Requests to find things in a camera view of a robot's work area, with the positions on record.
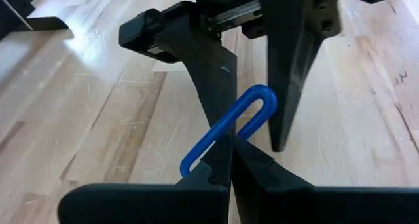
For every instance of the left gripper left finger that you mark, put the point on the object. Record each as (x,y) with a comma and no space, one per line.
(163,204)

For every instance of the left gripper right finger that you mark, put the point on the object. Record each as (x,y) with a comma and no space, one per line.
(311,204)

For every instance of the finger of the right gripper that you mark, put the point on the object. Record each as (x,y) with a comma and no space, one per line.
(212,73)
(294,37)

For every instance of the black pegboard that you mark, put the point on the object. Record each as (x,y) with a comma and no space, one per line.
(49,23)

